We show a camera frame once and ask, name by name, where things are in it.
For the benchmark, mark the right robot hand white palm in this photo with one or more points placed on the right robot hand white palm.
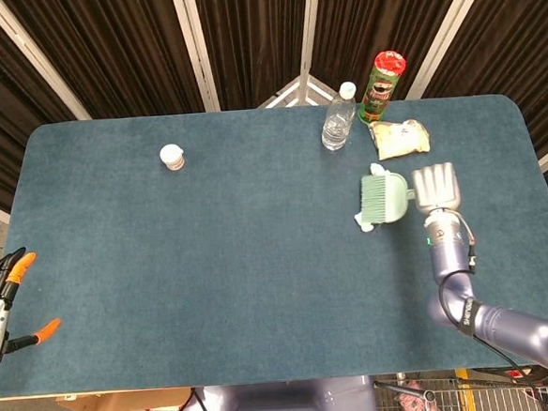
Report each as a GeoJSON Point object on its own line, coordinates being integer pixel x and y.
{"type": "Point", "coordinates": [437, 187]}

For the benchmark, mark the purple robot torso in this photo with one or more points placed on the purple robot torso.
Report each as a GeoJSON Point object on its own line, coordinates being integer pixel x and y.
{"type": "Point", "coordinates": [279, 407]}

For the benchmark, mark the brown cardboard box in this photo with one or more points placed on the brown cardboard box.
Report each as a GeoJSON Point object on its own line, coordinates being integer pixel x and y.
{"type": "Point", "coordinates": [127, 400]}

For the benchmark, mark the white screen frame post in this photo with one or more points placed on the white screen frame post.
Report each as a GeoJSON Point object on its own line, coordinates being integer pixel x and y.
{"type": "Point", "coordinates": [38, 62]}
{"type": "Point", "coordinates": [311, 29]}
{"type": "Point", "coordinates": [450, 28]}
{"type": "Point", "coordinates": [196, 51]}

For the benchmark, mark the small white jar red label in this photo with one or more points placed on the small white jar red label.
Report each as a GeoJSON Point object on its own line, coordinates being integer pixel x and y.
{"type": "Point", "coordinates": [172, 157]}

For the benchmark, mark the red patterned bag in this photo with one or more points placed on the red patterned bag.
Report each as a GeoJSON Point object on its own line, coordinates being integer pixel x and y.
{"type": "Point", "coordinates": [412, 400]}

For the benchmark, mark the blue felt table mat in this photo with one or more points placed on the blue felt table mat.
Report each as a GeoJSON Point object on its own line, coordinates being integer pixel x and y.
{"type": "Point", "coordinates": [165, 269]}

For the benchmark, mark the clear snack bag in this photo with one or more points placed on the clear snack bag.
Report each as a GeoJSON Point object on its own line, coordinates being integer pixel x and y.
{"type": "Point", "coordinates": [398, 140]}

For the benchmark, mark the dark brown curtain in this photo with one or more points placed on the dark brown curtain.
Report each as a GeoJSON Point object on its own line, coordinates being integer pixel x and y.
{"type": "Point", "coordinates": [122, 47]}

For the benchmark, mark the green Pringles can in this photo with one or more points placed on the green Pringles can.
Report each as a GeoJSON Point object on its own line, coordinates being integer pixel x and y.
{"type": "Point", "coordinates": [379, 92]}

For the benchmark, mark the clear plastic water bottle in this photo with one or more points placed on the clear plastic water bottle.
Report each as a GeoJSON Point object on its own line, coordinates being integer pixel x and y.
{"type": "Point", "coordinates": [336, 123]}

